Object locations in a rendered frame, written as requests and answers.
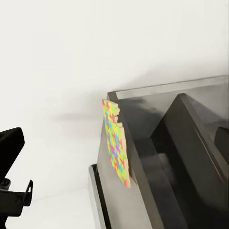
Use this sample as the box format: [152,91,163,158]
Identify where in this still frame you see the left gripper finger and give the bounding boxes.
[0,180,33,207]

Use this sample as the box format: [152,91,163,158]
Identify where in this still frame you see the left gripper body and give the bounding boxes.
[0,190,23,228]

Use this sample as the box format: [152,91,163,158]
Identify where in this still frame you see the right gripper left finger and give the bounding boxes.
[0,127,25,184]

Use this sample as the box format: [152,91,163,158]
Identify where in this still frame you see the jigsaw puzzle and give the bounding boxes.
[102,99,131,188]

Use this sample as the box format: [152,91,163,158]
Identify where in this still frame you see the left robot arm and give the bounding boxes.
[0,178,33,229]

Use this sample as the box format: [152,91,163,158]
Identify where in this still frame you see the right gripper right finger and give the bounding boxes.
[214,127,229,165]

